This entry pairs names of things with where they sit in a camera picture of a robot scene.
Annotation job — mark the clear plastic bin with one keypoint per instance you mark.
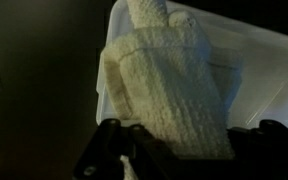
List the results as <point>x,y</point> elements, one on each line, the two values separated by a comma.
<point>267,76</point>

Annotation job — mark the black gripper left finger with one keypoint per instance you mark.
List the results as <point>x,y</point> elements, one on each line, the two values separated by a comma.
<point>107,150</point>

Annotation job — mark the white terry towel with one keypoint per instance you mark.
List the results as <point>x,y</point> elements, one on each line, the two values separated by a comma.
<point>170,100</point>

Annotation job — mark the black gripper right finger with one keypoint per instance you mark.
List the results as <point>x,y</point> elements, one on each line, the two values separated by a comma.
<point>270,153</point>

